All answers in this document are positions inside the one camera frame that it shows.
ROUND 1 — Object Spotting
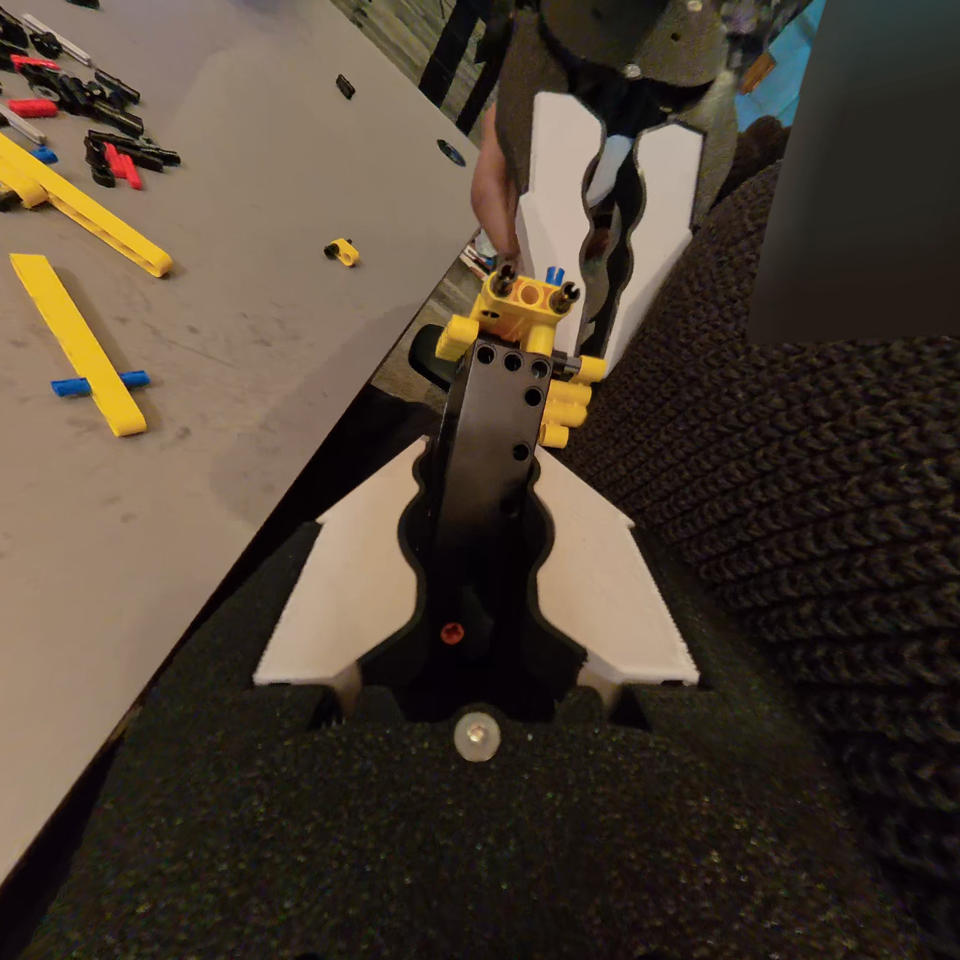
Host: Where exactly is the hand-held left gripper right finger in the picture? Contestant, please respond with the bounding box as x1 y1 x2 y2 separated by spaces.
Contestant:
529 450 702 712

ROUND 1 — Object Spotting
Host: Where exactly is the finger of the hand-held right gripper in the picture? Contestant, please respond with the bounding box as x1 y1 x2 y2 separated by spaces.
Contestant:
598 118 708 378
514 90 609 357

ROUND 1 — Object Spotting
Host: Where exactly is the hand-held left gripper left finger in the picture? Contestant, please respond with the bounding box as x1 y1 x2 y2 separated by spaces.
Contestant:
252 435 430 710

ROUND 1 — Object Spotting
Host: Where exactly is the black and yellow brick assembly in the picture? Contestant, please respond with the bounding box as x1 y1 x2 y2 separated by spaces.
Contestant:
433 262 607 676

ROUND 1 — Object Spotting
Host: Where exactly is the pile of brick parts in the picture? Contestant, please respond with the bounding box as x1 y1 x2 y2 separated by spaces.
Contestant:
0 0 183 211

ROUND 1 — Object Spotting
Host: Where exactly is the person's right hand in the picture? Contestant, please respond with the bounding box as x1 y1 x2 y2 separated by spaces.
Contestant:
471 105 526 264

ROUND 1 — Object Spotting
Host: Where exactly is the yellow beam with blue pins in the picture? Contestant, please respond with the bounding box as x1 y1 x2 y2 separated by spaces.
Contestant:
9 253 151 438

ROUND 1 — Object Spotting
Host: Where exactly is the long yellow beam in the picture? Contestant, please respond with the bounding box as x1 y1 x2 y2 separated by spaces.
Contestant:
0 133 174 279

